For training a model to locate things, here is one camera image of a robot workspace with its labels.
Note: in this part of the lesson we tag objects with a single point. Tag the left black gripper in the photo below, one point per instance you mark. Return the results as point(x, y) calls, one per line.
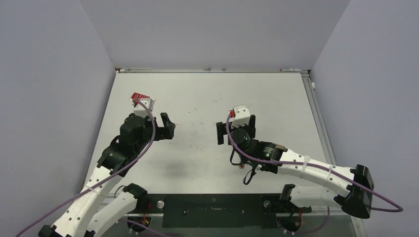
point(165, 132)

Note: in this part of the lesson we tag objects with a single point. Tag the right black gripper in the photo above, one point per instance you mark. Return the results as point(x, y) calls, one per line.
point(222, 131)

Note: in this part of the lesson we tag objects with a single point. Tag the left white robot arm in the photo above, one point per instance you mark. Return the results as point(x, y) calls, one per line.
point(83, 218)

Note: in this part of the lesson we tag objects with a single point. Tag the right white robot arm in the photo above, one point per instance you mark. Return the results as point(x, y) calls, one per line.
point(349, 188)

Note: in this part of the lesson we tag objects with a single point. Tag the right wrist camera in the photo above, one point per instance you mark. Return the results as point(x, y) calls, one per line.
point(239, 116)

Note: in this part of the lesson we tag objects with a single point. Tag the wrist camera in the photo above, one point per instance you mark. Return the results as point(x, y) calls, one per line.
point(239, 116)
point(140, 103)

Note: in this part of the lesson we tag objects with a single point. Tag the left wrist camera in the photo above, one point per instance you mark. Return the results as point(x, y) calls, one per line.
point(140, 103)

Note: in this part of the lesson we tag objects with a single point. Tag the aluminium rail back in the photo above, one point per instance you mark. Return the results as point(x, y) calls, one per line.
point(209, 70)

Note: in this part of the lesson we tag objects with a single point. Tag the aluminium rail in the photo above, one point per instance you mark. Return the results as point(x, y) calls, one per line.
point(209, 70)
point(321, 128)

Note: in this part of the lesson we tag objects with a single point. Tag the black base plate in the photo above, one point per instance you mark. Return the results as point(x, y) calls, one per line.
point(217, 210)

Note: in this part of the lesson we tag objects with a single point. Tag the aluminium rail right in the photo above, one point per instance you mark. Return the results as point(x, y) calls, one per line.
point(321, 128)

